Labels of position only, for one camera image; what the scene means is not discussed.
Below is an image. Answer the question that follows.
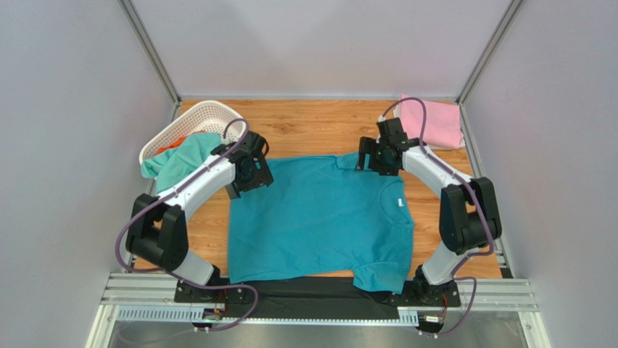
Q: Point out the white plastic laundry basket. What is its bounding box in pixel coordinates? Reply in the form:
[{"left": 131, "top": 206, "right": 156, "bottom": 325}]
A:
[{"left": 139, "top": 100, "right": 247, "bottom": 165}]

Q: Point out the teal t shirt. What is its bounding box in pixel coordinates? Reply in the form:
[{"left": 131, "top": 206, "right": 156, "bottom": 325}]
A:
[{"left": 227, "top": 153, "right": 415, "bottom": 294}]

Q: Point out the purple cable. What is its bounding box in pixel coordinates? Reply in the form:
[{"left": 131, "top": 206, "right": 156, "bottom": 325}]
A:
[
  {"left": 115, "top": 117, "right": 260, "bottom": 333},
  {"left": 381, "top": 96, "right": 496, "bottom": 338}
]

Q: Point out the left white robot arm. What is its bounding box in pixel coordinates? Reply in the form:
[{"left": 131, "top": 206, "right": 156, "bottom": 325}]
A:
[{"left": 117, "top": 131, "right": 273, "bottom": 288}]

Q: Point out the aluminium frame rail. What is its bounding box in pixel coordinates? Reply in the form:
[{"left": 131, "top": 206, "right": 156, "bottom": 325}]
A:
[{"left": 87, "top": 273, "right": 550, "bottom": 347}]

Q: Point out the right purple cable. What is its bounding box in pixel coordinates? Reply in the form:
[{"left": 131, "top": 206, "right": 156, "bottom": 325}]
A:
[{"left": 381, "top": 96, "right": 496, "bottom": 338}]

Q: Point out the orange garment in basket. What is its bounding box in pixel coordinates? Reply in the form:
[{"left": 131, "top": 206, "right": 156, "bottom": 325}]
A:
[{"left": 154, "top": 130, "right": 204, "bottom": 155}]

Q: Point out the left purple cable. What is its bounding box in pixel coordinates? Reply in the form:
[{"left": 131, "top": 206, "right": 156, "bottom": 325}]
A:
[{"left": 115, "top": 117, "right": 260, "bottom": 333}]

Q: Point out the light mint t shirt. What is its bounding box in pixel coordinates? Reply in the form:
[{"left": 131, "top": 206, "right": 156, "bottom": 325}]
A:
[{"left": 140, "top": 132, "right": 221, "bottom": 193}]

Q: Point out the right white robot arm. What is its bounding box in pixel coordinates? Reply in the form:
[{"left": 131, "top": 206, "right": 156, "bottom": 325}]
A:
[{"left": 356, "top": 117, "right": 502, "bottom": 286}]

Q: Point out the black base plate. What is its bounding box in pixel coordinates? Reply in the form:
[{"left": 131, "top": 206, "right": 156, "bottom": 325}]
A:
[{"left": 173, "top": 277, "right": 461, "bottom": 320}]

